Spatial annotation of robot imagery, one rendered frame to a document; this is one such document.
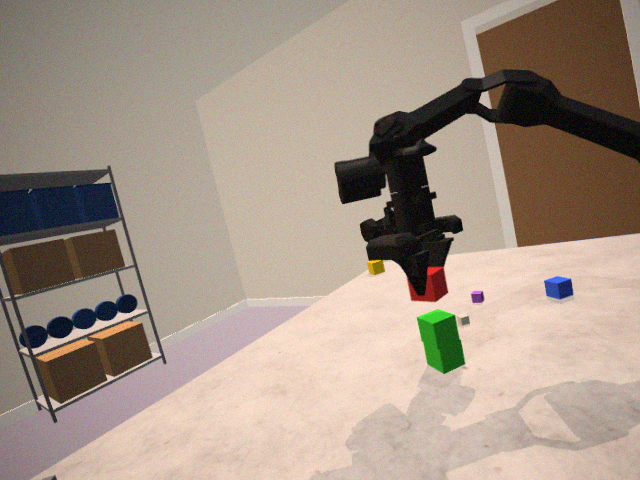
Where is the green block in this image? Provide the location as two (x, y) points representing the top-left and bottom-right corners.
(423, 339), (466, 374)
(417, 309), (460, 350)

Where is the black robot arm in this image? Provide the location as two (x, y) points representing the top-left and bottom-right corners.
(334, 69), (640, 242)

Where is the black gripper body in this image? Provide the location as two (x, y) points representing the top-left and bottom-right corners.
(366, 186), (463, 261)

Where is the red block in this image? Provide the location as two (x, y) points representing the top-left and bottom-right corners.
(406, 267), (448, 302)

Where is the blue block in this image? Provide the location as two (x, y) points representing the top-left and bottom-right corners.
(544, 277), (574, 300)

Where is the small yellow block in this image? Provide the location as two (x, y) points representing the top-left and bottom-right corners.
(367, 260), (385, 275)

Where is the small purple cube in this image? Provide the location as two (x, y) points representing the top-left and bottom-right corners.
(471, 291), (485, 303)

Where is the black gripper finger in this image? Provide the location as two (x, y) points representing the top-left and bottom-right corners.
(420, 237), (453, 268)
(392, 250), (429, 296)

